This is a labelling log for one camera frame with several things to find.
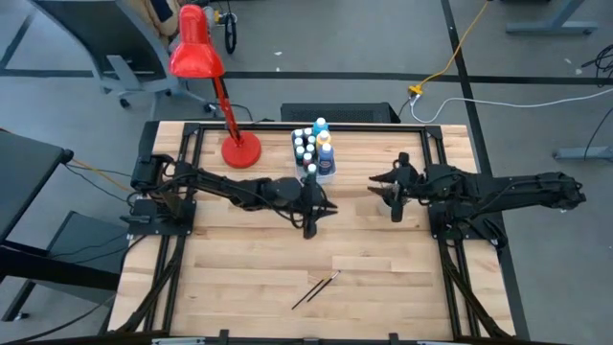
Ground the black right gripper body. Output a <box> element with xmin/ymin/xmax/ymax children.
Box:
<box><xmin>390</xmin><ymin>151</ymin><xmax>423</xmax><ymax>223</ymax></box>

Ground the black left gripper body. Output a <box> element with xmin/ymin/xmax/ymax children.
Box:
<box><xmin>299</xmin><ymin>172</ymin><xmax>328</xmax><ymax>241</ymax></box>

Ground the white plastic bin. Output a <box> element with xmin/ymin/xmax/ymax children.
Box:
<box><xmin>290</xmin><ymin>125</ymin><xmax>338</xmax><ymax>187</ymax></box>

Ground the large dark blue paint bottle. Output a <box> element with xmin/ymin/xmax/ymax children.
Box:
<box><xmin>318</xmin><ymin>143</ymin><xmax>336</xmax><ymax>176</ymax></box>

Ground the silver ferrule paintbrush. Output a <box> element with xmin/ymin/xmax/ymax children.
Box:
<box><xmin>306</xmin><ymin>269</ymin><xmax>343</xmax><ymax>303</ymax></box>

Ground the black paintbrush gold ferrule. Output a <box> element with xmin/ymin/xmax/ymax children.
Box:
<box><xmin>290</xmin><ymin>276</ymin><xmax>328</xmax><ymax>311</ymax></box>

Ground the black computer case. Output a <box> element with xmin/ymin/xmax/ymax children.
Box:
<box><xmin>280</xmin><ymin>102</ymin><xmax>401</xmax><ymax>125</ymax></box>

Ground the red desk lamp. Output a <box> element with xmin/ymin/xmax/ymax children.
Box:
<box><xmin>167</xmin><ymin>3</ymin><xmax>263</xmax><ymax>170</ymax></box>

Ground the person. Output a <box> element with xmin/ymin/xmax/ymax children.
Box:
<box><xmin>133</xmin><ymin>0</ymin><xmax>186</xmax><ymax>39</ymax></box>

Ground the black side desk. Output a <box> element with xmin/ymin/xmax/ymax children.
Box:
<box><xmin>0</xmin><ymin>127</ymin><xmax>130</xmax><ymax>323</ymax></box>

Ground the yellow power cable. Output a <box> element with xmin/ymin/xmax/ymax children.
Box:
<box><xmin>409</xmin><ymin>0</ymin><xmax>492</xmax><ymax>95</ymax></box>

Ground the black lamp cable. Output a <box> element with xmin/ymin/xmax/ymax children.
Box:
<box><xmin>210</xmin><ymin>101</ymin><xmax>255</xmax><ymax>124</ymax></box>

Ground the white cable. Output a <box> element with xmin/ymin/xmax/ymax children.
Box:
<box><xmin>409</xmin><ymin>87</ymin><xmax>613</xmax><ymax>125</ymax></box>

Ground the black cable bundle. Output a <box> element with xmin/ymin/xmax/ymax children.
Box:
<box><xmin>581</xmin><ymin>43</ymin><xmax>613</xmax><ymax>78</ymax></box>

